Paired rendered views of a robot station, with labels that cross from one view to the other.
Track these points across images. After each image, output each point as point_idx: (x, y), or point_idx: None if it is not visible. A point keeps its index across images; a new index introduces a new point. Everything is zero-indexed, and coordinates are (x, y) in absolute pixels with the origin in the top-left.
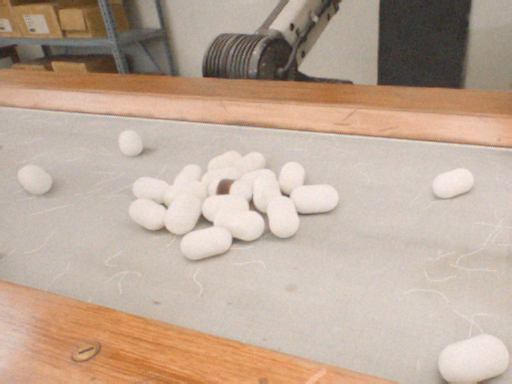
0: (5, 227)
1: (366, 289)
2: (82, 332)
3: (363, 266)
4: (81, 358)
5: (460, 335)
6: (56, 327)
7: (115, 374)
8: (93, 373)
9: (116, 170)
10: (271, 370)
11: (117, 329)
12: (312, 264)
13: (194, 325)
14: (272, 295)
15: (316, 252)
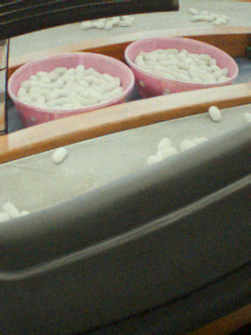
0: (234, 126)
1: (103, 164)
2: (137, 110)
3: (112, 170)
4: (128, 108)
5: (67, 166)
6: (144, 108)
7: (118, 110)
8: (121, 108)
9: None
10: (91, 123)
11: (132, 113)
12: (128, 163)
13: (132, 136)
14: (125, 150)
15: (133, 167)
